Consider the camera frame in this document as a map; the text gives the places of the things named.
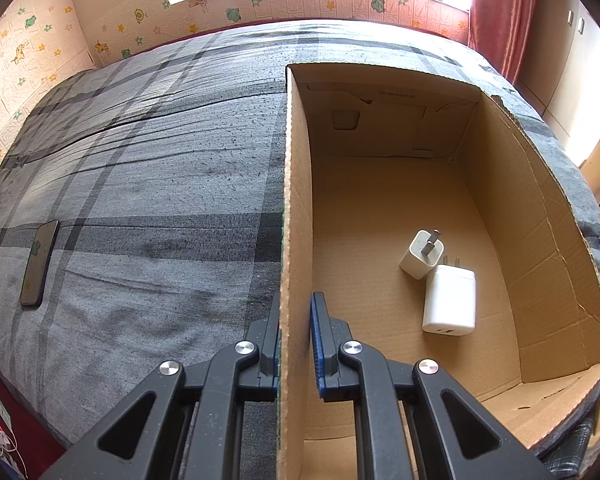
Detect small white plug adapter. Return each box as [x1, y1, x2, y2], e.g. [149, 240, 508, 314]
[399, 230, 444, 280]

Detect grey plaid bed blanket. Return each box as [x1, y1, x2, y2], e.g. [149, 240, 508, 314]
[0, 21, 600, 479]

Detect large white charger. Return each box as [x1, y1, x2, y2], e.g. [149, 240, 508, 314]
[422, 263, 477, 337]

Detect black smartphone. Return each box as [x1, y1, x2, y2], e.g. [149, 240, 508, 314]
[20, 220, 59, 309]

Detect beige wardrobe cabinet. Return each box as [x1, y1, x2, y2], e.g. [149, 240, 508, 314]
[517, 0, 600, 204]

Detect white cable on floor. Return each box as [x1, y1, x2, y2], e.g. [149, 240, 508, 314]
[0, 389, 29, 480]

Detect brown cardboard box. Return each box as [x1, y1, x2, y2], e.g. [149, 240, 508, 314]
[277, 63, 600, 479]

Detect red curtain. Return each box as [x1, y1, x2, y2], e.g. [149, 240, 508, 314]
[468, 0, 536, 82]

